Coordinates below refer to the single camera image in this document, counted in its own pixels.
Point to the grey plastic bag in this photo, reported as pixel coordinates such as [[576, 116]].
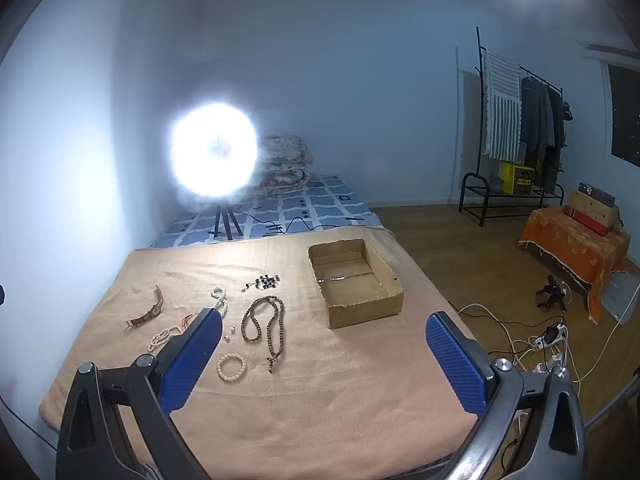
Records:
[[622, 295]]

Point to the dark flat box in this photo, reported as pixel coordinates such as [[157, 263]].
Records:
[[595, 192]]

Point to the brown cardboard box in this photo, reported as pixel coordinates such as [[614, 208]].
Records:
[[365, 310]]

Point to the red flat box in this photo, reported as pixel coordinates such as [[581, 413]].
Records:
[[585, 220]]

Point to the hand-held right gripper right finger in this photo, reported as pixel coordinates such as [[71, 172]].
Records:
[[457, 370]]

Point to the blue checkered bed sheet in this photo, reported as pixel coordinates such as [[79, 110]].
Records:
[[320, 200]]

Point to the pile of floral quilts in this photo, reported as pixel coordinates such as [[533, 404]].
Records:
[[285, 152]]

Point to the white power strip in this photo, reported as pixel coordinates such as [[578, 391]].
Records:
[[547, 337]]

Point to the white striped towel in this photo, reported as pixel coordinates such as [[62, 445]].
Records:
[[500, 110]]

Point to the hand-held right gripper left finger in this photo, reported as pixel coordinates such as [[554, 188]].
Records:
[[192, 355]]

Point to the dark hanging clothes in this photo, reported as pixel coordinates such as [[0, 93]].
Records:
[[537, 120]]

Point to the dark window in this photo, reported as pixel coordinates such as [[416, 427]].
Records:
[[625, 115]]

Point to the black device on floor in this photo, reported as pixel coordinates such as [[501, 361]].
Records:
[[550, 292]]

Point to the orange patterned cloth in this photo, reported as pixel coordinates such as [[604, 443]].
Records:
[[565, 245]]

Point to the black light tripod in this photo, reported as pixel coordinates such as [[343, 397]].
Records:
[[227, 220]]

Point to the yellow plastic crate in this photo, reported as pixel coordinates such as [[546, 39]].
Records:
[[517, 177]]

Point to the black metal clothes rack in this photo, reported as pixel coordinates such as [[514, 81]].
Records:
[[472, 177]]

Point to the beige blanket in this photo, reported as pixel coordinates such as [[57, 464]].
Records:
[[300, 385]]

